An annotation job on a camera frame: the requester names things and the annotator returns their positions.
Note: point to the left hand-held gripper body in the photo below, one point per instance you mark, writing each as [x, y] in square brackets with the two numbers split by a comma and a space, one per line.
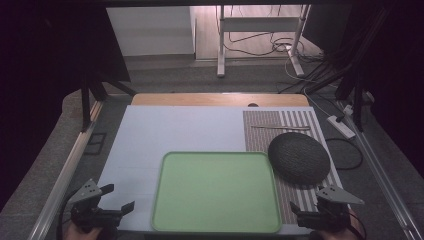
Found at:
[87, 215]

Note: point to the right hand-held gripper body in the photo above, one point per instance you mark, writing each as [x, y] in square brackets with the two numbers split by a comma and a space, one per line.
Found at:
[328, 216]

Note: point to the person's left hand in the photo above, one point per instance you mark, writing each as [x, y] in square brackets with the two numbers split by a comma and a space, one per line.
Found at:
[80, 234]

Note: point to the person's right hand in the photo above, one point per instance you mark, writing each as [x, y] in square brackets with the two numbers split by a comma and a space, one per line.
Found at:
[343, 234]

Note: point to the dark round woven placemat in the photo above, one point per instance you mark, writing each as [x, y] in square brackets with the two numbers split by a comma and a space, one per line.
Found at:
[298, 158]

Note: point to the green plastic tray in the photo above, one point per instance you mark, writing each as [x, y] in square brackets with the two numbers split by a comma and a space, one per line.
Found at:
[216, 191]

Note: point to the pair of wooden chopsticks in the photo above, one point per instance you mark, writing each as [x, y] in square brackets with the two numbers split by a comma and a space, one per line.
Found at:
[283, 127]

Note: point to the striped rectangular placemat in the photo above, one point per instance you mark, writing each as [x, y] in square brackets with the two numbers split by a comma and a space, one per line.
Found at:
[260, 133]

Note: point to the black metal stand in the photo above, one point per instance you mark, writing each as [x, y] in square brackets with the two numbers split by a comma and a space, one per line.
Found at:
[358, 100]
[86, 103]

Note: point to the white power strip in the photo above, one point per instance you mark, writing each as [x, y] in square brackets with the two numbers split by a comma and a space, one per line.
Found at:
[340, 126]

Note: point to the white table cover board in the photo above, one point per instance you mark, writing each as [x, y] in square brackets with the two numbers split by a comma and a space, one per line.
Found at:
[180, 130]

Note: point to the wooden table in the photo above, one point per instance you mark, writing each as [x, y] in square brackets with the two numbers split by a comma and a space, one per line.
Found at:
[216, 99]

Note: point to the white cabinet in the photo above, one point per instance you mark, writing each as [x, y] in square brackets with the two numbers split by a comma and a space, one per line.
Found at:
[150, 31]

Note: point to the aluminium rail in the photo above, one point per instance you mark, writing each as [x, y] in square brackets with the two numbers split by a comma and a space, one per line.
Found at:
[61, 181]
[383, 180]

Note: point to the black floor frame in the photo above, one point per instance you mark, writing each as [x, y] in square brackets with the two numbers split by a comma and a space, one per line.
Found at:
[95, 143]

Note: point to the white desk frame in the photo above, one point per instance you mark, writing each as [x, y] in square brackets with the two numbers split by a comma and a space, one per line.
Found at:
[256, 24]

